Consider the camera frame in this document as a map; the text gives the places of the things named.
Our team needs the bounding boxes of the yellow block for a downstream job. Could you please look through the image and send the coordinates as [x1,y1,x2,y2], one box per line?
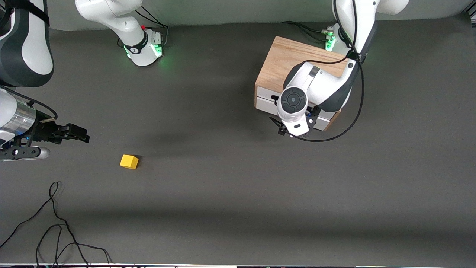
[120,154,139,170]

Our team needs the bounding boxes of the black left base cables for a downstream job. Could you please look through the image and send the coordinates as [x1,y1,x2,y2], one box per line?
[282,21,335,42]

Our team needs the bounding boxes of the white-fronted wooden drawer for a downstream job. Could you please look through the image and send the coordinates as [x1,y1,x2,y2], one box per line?
[256,86,335,131]

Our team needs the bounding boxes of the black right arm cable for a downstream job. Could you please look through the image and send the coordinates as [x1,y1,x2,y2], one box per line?
[0,86,58,123]

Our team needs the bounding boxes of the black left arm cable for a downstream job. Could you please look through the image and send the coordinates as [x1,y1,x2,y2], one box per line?
[269,0,365,143]

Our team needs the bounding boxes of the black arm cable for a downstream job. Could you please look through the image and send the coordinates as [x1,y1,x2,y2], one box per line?
[0,86,58,123]
[269,0,365,143]

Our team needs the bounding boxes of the thin black loose cable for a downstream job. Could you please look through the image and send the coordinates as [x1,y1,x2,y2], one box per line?
[35,223,90,268]
[0,181,114,267]

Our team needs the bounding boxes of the black base cables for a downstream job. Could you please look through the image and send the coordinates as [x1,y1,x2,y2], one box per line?
[282,21,335,42]
[118,6,170,48]

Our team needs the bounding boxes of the wooden drawer cabinet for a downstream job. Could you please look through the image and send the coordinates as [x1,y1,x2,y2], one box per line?
[255,36,350,131]

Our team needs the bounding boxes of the black right base cables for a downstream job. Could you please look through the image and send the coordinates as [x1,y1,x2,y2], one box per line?
[118,6,170,48]

